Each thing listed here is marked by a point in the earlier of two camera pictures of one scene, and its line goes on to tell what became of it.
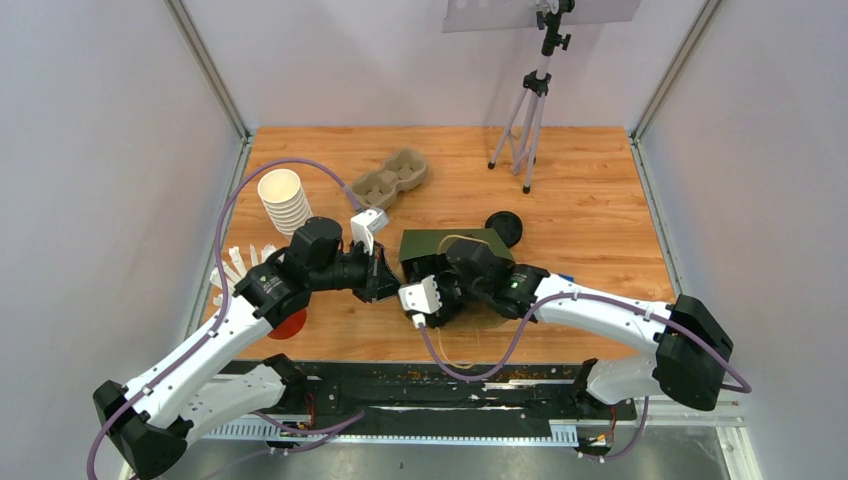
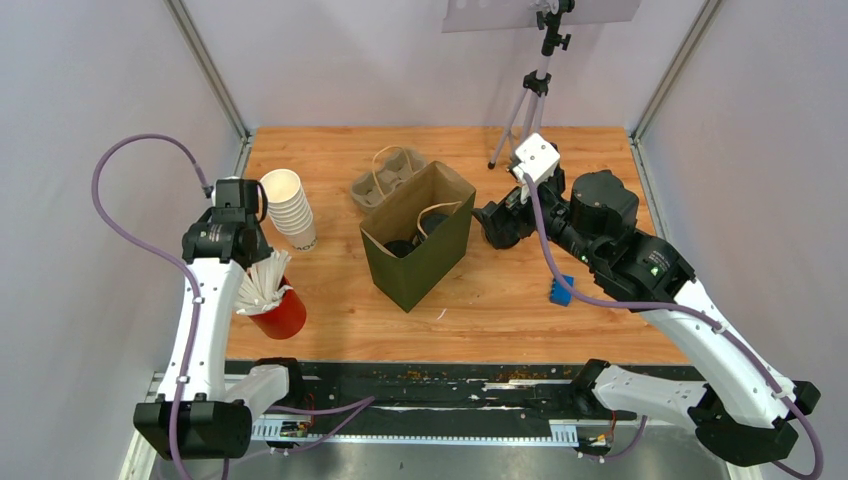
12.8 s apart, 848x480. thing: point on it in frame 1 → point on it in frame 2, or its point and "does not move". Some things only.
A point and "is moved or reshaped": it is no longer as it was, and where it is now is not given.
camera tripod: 550,14 does not move
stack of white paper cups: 284,199 does not move
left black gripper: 387,290 → 263,250
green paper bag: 423,252 is moved or reshaped
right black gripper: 448,307 → 494,215
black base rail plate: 534,403 does not move
